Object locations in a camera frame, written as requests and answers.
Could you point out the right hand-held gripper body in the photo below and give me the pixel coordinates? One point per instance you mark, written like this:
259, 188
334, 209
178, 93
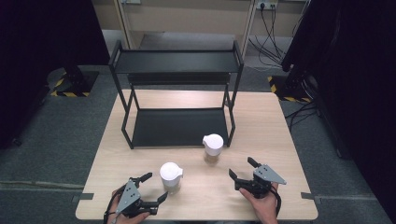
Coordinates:
264, 175

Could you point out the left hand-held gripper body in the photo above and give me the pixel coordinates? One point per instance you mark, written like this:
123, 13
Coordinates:
129, 199

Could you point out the glass jar with white lid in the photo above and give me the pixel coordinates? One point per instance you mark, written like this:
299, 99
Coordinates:
170, 172
213, 144

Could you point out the black metal two-tier shelf rack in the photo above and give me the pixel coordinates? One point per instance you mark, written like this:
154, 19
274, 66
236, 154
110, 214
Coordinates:
177, 62

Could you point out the person's left hand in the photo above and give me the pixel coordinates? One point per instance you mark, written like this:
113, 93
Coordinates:
113, 207

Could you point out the person's right hand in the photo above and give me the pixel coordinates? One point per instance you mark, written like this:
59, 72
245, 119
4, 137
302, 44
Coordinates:
264, 208

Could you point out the grey floor tape strip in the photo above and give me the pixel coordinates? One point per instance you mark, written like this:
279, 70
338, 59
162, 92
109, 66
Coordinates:
307, 196
83, 196

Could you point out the stand base with striped tape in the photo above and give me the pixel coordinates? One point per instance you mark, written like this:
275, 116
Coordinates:
289, 90
74, 82

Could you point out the black curtain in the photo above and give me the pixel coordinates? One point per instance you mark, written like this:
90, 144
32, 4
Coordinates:
37, 62
358, 77

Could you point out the white wall power outlet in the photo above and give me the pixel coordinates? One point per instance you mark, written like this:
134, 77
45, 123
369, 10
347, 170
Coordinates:
266, 4

